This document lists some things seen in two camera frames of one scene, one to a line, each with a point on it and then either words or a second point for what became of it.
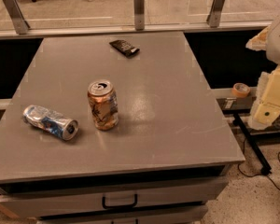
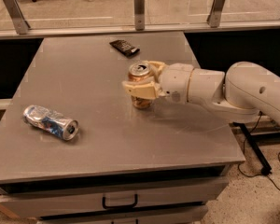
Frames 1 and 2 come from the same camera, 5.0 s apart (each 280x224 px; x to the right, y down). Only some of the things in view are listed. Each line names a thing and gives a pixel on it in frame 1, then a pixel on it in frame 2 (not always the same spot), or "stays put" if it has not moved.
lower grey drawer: x=186 y=215 stays put
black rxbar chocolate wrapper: x=124 y=48 stays put
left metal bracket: x=15 y=12 stays put
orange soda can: x=104 y=105 to x=140 y=71
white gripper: x=279 y=44 to x=175 y=79
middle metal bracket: x=139 y=8 stays put
